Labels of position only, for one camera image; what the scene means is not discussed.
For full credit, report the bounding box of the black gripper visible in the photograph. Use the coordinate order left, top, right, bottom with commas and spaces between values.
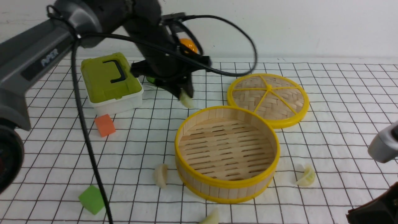
131, 56, 200, 100

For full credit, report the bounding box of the pale green dumpling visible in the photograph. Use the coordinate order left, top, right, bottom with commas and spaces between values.
179, 89, 195, 109

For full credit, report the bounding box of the yellow bamboo steamer tray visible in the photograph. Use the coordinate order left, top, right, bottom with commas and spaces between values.
174, 106, 280, 204

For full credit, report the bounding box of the pale yellow dumpling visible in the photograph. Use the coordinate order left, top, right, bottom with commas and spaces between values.
295, 164, 316, 187

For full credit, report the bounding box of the light green dumpling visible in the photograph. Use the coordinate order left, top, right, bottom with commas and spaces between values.
199, 208, 220, 224

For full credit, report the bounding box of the green foam cube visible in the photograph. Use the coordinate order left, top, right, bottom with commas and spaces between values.
78, 185, 105, 215

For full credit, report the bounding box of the green lid white box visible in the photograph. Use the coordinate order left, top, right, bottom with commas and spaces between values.
81, 52, 144, 116

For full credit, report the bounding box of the yellow bamboo steamer lid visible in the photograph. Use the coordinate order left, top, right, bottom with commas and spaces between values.
227, 73, 310, 129

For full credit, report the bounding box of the orange fruit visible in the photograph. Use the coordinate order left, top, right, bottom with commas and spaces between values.
180, 38, 198, 53

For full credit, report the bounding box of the orange foam cube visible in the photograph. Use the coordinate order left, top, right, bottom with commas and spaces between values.
94, 114, 116, 138

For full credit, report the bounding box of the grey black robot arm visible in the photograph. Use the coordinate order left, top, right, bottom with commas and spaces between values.
1, 0, 211, 192

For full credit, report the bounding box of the second grey robot arm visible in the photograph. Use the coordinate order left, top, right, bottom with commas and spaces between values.
346, 122, 398, 224

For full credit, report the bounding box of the white dumpling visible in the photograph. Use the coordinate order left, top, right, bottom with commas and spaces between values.
153, 164, 168, 189

